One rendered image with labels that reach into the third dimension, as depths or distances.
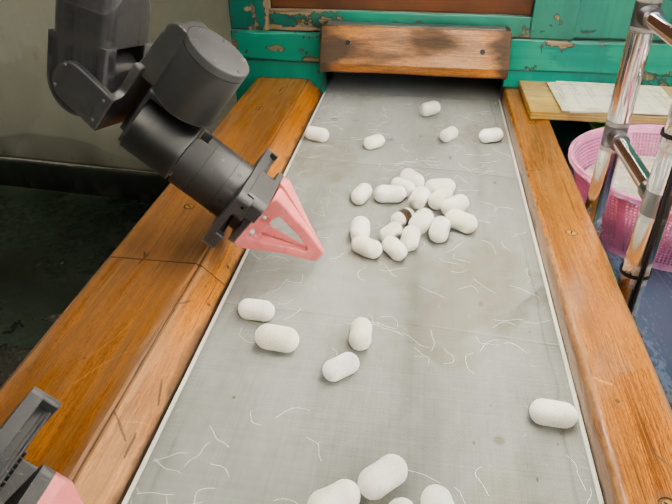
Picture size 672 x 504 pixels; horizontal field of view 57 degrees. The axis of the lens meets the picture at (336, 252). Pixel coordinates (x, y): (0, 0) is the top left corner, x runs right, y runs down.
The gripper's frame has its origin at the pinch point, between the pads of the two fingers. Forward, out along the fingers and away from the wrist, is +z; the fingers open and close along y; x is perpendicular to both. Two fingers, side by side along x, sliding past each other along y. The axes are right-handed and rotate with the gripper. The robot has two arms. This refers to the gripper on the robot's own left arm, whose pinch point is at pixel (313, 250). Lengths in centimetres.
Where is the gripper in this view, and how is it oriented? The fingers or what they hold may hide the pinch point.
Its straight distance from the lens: 58.6
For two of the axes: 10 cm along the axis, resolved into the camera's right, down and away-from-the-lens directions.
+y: 1.4, -5.3, 8.4
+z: 7.7, 5.9, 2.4
